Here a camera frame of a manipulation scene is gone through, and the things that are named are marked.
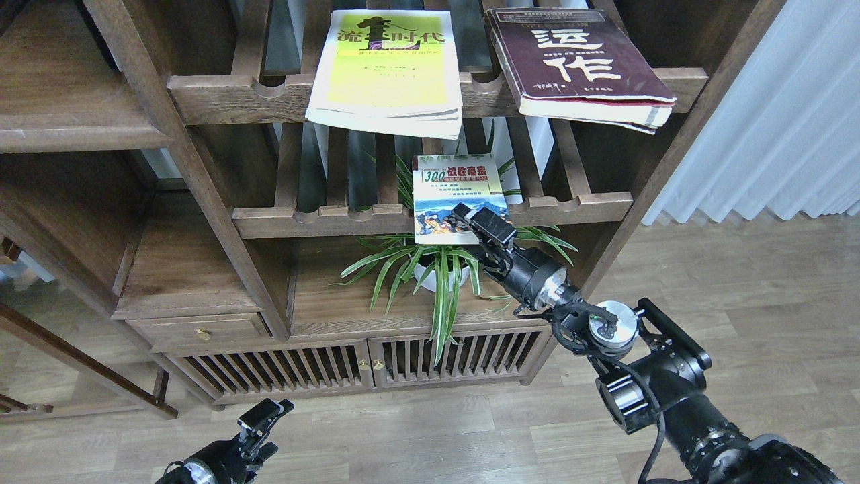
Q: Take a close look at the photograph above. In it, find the maroon hardcover book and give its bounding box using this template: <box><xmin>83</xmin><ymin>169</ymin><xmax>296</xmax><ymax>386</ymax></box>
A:
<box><xmin>485</xmin><ymin>8</ymin><xmax>676</xmax><ymax>134</ymax></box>

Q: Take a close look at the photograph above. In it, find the white plant pot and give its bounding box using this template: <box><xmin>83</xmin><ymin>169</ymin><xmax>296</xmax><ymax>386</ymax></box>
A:
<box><xmin>413</xmin><ymin>256</ymin><xmax>471</xmax><ymax>293</ymax></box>

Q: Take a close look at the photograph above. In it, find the dark wooden bookshelf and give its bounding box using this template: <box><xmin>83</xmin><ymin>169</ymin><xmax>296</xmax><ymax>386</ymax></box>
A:
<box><xmin>2</xmin><ymin>1</ymin><xmax>784</xmax><ymax>407</ymax></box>

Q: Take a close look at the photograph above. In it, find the white pleated curtain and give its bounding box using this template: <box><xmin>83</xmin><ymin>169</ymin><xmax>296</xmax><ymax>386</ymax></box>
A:
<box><xmin>643</xmin><ymin>1</ymin><xmax>859</xmax><ymax>225</ymax></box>

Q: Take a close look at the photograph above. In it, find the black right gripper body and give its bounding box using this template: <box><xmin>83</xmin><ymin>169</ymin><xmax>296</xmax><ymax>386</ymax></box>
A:
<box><xmin>486</xmin><ymin>245</ymin><xmax>570</xmax><ymax>311</ymax></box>

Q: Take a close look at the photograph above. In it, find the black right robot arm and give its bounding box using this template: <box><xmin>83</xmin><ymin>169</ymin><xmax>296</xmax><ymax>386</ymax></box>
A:
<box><xmin>452</xmin><ymin>204</ymin><xmax>839</xmax><ymax>483</ymax></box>

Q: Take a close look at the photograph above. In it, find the small colourful paperback book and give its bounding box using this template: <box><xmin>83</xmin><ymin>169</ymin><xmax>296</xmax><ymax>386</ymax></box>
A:
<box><xmin>413</xmin><ymin>154</ymin><xmax>512</xmax><ymax>245</ymax></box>

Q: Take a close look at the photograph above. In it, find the yellow green paperback book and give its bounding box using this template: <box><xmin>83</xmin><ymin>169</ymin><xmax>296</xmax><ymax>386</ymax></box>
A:
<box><xmin>305</xmin><ymin>9</ymin><xmax>463</xmax><ymax>140</ymax></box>

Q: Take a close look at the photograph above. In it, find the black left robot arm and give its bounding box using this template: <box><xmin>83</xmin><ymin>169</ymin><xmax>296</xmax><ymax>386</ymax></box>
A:
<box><xmin>157</xmin><ymin>398</ymin><xmax>294</xmax><ymax>483</ymax></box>

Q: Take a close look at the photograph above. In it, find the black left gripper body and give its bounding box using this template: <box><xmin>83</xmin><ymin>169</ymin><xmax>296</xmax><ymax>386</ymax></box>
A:
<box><xmin>181</xmin><ymin>433</ymin><xmax>265</xmax><ymax>483</ymax></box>

